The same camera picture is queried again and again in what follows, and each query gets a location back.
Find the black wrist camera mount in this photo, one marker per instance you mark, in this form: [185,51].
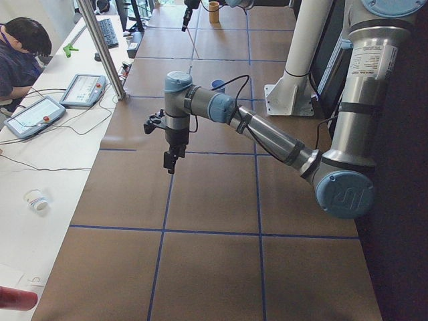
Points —
[155,121]

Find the seated person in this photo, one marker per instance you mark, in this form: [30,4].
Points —
[22,40]

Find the black keyboard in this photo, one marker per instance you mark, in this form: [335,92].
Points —
[108,33]

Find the far teach pendant tablet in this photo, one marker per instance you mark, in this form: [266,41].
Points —
[84,91]

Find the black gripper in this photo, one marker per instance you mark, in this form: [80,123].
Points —
[176,137]
[187,14]

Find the aluminium frame post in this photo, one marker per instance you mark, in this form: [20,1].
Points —
[101,47]

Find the blue plastic cup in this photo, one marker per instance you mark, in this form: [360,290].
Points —
[218,86]

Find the bamboo wooden cup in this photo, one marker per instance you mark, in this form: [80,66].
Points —
[214,7]

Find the white paper cup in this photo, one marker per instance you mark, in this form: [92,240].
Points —
[37,201]

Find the near teach pendant tablet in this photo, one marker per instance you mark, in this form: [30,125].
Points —
[35,118]

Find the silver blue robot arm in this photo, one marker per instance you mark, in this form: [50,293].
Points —
[373,30]
[243,4]

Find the white pillar with base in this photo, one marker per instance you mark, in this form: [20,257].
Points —
[291,95]

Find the teach pendant tablet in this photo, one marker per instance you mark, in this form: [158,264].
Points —
[35,118]
[84,91]

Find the green plastic clamp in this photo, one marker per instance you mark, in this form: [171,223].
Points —
[68,49]

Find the red cylinder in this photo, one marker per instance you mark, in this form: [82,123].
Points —
[14,299]

